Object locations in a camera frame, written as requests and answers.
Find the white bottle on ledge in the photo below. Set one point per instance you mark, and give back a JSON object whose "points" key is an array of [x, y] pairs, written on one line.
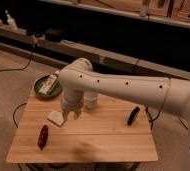
{"points": [[11, 22]]}

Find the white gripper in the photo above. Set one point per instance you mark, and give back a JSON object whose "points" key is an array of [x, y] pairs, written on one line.
{"points": [[68, 106]]}

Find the green round plate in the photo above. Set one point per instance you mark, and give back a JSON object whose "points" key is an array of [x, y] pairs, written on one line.
{"points": [[56, 90]]}

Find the dark red pocket knife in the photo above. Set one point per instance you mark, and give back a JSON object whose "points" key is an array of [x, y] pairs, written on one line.
{"points": [[42, 140]]}

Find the white sponge block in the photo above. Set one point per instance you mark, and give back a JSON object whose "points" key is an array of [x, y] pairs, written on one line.
{"points": [[56, 117]]}

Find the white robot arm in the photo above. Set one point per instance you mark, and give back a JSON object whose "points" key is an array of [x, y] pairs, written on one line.
{"points": [[167, 94]]}

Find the black device on ledge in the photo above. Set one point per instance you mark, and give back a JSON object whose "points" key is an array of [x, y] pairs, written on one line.
{"points": [[54, 35]]}

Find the clear plastic cup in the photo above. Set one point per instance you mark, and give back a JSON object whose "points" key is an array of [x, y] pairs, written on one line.
{"points": [[90, 99]]}

